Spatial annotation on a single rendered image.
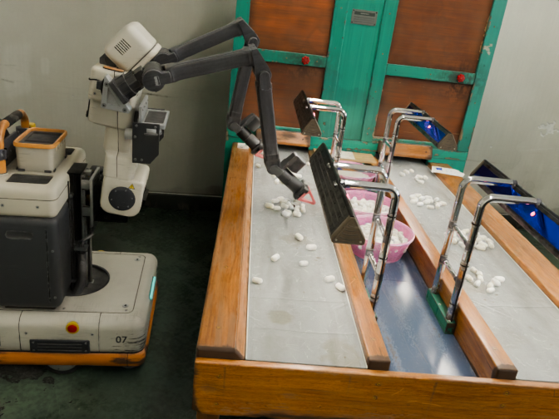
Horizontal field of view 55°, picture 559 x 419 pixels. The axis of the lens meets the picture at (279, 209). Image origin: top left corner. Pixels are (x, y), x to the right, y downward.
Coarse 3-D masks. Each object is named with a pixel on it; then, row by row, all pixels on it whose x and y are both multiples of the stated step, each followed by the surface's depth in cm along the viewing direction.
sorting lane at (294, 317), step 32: (256, 160) 275; (256, 192) 233; (288, 192) 238; (256, 224) 202; (288, 224) 205; (320, 224) 209; (256, 256) 178; (288, 256) 181; (320, 256) 184; (256, 288) 159; (288, 288) 161; (320, 288) 164; (256, 320) 144; (288, 320) 146; (320, 320) 148; (352, 320) 150; (256, 352) 132; (288, 352) 133; (320, 352) 134; (352, 352) 136
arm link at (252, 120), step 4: (248, 116) 246; (252, 116) 244; (256, 116) 246; (244, 120) 247; (248, 120) 245; (252, 120) 245; (256, 120) 245; (232, 124) 242; (236, 124) 242; (240, 124) 247; (244, 124) 245; (248, 124) 246; (252, 124) 245; (256, 124) 245; (232, 128) 243; (236, 128) 243; (240, 128) 244; (252, 128) 246; (256, 128) 247; (236, 132) 244
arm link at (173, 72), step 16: (256, 48) 186; (160, 64) 190; (176, 64) 185; (192, 64) 185; (208, 64) 186; (224, 64) 187; (240, 64) 188; (256, 64) 188; (144, 80) 182; (160, 80) 183; (176, 80) 186
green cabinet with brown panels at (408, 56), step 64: (256, 0) 268; (320, 0) 268; (384, 0) 269; (448, 0) 270; (320, 64) 280; (384, 64) 280; (448, 64) 283; (320, 128) 293; (384, 128) 295; (448, 128) 296
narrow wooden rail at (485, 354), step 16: (400, 208) 228; (416, 224) 213; (416, 240) 202; (416, 256) 200; (432, 256) 188; (432, 272) 183; (448, 272) 178; (448, 288) 168; (448, 304) 166; (464, 304) 160; (464, 320) 154; (480, 320) 153; (464, 336) 153; (480, 336) 145; (464, 352) 152; (480, 352) 143; (496, 352) 139; (480, 368) 142; (496, 368) 134; (512, 368) 133
